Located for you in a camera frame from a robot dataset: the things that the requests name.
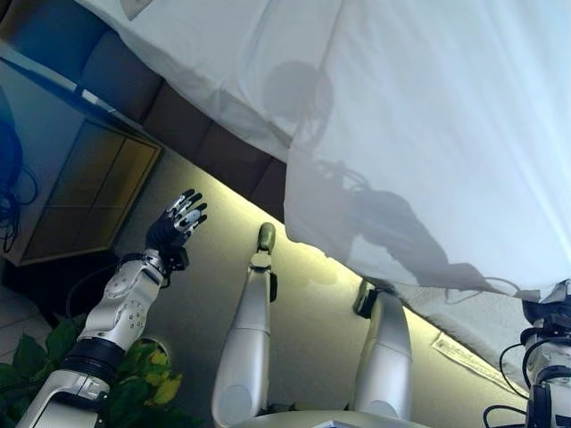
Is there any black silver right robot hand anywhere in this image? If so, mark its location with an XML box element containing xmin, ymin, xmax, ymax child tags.
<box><xmin>522</xmin><ymin>279</ymin><xmax>571</xmax><ymax>330</ymax></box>

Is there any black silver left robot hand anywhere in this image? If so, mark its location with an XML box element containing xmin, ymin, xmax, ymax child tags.
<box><xmin>146</xmin><ymin>189</ymin><xmax>209</xmax><ymax>251</ymax></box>

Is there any white duvet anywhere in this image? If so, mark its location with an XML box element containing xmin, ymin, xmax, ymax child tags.
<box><xmin>283</xmin><ymin>0</ymin><xmax>571</xmax><ymax>300</ymax></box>

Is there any wooden nightstand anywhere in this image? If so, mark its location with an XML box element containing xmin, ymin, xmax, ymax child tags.
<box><xmin>0</xmin><ymin>44</ymin><xmax>165</xmax><ymax>269</ymax></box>

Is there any white care label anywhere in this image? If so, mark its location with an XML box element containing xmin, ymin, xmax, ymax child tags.
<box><xmin>429</xmin><ymin>333</ymin><xmax>492</xmax><ymax>376</ymax></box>

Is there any white plant pot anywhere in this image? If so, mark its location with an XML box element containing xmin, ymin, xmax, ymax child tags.
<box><xmin>137</xmin><ymin>336</ymin><xmax>174</xmax><ymax>363</ymax></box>

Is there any silver left robot leg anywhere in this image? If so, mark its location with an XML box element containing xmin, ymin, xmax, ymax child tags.
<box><xmin>211</xmin><ymin>222</ymin><xmax>281</xmax><ymax>428</ymax></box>

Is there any silver robot leg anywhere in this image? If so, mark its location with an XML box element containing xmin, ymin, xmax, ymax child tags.
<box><xmin>352</xmin><ymin>278</ymin><xmax>415</xmax><ymax>421</ymax></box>
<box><xmin>211</xmin><ymin>222</ymin><xmax>281</xmax><ymax>428</ymax></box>

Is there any black floor box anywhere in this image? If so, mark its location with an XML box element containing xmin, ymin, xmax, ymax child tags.
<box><xmin>0</xmin><ymin>259</ymin><xmax>115</xmax><ymax>320</ymax></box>

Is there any LED light strip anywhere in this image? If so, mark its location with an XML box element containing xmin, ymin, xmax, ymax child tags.
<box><xmin>169</xmin><ymin>151</ymin><xmax>533</xmax><ymax>403</ymax></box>

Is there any green leafy plant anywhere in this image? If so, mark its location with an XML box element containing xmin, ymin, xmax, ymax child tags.
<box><xmin>0</xmin><ymin>311</ymin><xmax>207</xmax><ymax>428</ymax></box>

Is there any silver right robot leg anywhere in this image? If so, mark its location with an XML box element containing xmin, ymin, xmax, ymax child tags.
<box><xmin>352</xmin><ymin>278</ymin><xmax>415</xmax><ymax>421</ymax></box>

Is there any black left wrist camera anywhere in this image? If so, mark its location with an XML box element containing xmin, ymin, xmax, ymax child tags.
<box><xmin>170</xmin><ymin>247</ymin><xmax>190</xmax><ymax>273</ymax></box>

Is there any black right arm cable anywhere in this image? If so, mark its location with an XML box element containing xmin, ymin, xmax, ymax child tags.
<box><xmin>484</xmin><ymin>342</ymin><xmax>537</xmax><ymax>428</ymax></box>

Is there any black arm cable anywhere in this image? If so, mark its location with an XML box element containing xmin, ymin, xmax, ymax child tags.
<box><xmin>484</xmin><ymin>342</ymin><xmax>537</xmax><ymax>428</ymax></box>
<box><xmin>65</xmin><ymin>270</ymin><xmax>118</xmax><ymax>323</ymax></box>

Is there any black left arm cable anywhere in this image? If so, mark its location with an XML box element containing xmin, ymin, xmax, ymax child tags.
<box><xmin>65</xmin><ymin>270</ymin><xmax>118</xmax><ymax>323</ymax></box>

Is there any brown upholstered bed frame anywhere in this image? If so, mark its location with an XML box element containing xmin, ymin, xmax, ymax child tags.
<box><xmin>0</xmin><ymin>0</ymin><xmax>292</xmax><ymax>216</ymax></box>

